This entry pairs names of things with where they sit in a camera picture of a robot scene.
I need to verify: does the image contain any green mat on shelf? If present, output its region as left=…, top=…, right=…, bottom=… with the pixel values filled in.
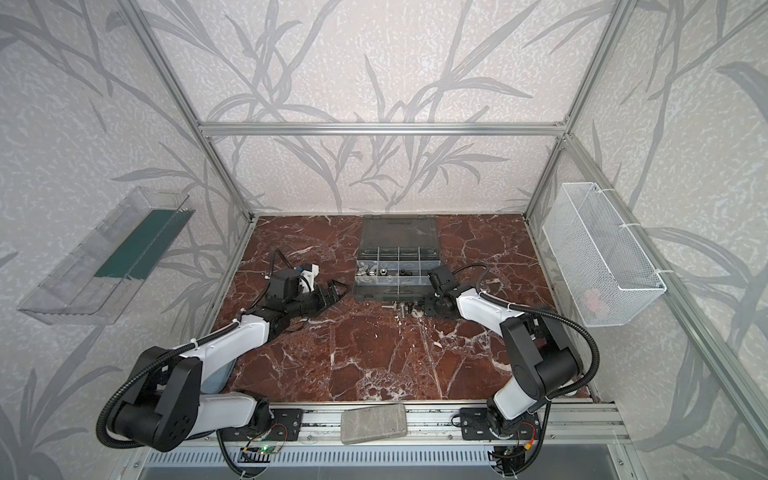
left=95, top=209, right=195, bottom=280

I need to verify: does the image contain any clear compartment organizer box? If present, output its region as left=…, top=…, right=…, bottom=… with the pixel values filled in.
left=354, top=215, right=441, bottom=302

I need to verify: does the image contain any pink object in basket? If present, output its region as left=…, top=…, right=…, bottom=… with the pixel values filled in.
left=583, top=289, right=609, bottom=318

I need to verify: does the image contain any clear acrylic wall shelf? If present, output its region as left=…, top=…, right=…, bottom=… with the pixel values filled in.
left=18, top=187, right=193, bottom=326

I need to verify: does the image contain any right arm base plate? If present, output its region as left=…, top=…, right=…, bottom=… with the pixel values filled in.
left=459, top=407, right=540, bottom=444

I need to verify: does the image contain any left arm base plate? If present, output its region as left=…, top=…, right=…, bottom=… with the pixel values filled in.
left=259, top=408, right=304, bottom=442

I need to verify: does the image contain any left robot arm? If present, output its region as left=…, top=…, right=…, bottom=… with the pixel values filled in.
left=95, top=268, right=351, bottom=452

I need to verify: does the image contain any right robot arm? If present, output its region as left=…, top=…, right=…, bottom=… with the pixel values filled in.
left=425, top=265, right=600, bottom=436

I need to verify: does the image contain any grey stone block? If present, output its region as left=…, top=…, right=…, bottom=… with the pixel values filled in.
left=340, top=404, right=408, bottom=445

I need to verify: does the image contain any white ventilation grille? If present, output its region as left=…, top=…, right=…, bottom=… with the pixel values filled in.
left=145, top=445, right=492, bottom=468

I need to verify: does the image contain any white wire mesh basket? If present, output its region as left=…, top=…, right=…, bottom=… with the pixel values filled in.
left=543, top=182, right=667, bottom=327

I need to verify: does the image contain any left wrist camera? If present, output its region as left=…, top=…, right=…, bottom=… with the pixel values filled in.
left=297, top=263, right=319, bottom=293

